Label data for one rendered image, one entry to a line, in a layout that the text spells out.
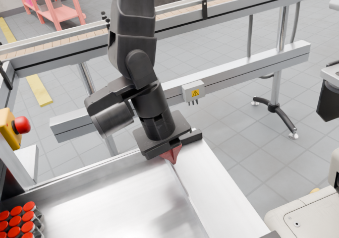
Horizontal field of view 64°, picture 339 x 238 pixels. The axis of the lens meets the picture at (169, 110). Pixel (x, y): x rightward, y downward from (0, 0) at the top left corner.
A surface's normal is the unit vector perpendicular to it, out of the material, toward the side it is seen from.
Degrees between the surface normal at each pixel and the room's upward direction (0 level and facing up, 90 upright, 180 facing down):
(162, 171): 0
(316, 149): 0
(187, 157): 0
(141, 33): 83
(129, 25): 81
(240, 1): 90
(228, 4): 90
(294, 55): 90
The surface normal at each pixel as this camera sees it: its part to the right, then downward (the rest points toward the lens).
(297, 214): -0.14, -0.79
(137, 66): 0.40, 0.36
